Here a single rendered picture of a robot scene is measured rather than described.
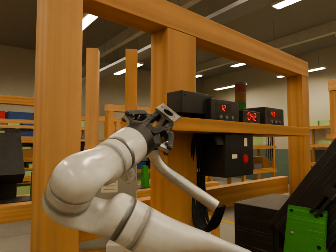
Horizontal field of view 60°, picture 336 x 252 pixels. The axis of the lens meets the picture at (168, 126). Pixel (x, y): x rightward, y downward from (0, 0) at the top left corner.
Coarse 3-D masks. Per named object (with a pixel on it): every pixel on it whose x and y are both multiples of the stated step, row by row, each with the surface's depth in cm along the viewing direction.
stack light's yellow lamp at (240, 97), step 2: (238, 92) 129; (240, 92) 128; (242, 92) 128; (244, 92) 129; (236, 94) 129; (238, 94) 128; (240, 94) 128; (242, 94) 128; (244, 94) 128; (236, 96) 129; (238, 96) 128; (240, 96) 128; (242, 96) 128; (244, 96) 128; (236, 98) 129; (238, 98) 128; (240, 98) 128; (242, 98) 128; (244, 98) 128; (236, 100) 129; (238, 100) 128; (240, 100) 128; (242, 100) 128; (244, 100) 128; (238, 102) 128; (244, 102) 128
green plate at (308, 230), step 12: (288, 216) 90; (300, 216) 88; (312, 216) 85; (324, 216) 83; (288, 228) 89; (300, 228) 87; (312, 228) 85; (324, 228) 82; (288, 240) 88; (300, 240) 86; (312, 240) 84; (324, 240) 81
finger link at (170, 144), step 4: (172, 132) 66; (168, 136) 65; (172, 136) 65; (164, 140) 66; (168, 140) 63; (172, 140) 64; (168, 144) 62; (172, 144) 63; (168, 148) 62; (164, 152) 63
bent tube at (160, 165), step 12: (156, 108) 68; (168, 108) 71; (156, 120) 71; (168, 120) 68; (156, 156) 74; (156, 168) 75; (168, 168) 75; (180, 180) 73; (192, 192) 73; (204, 192) 73; (204, 204) 72; (216, 204) 72
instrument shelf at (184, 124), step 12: (180, 120) 81; (192, 120) 85; (204, 120) 88; (216, 120) 92; (180, 132) 93; (192, 132) 93; (204, 132) 93; (216, 132) 93; (228, 132) 96; (240, 132) 101; (252, 132) 106; (264, 132) 111; (276, 132) 117; (288, 132) 124; (300, 132) 132
